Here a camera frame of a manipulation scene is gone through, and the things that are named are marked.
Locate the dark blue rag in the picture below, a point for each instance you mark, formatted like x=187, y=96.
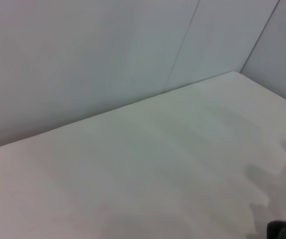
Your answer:
x=285, y=231

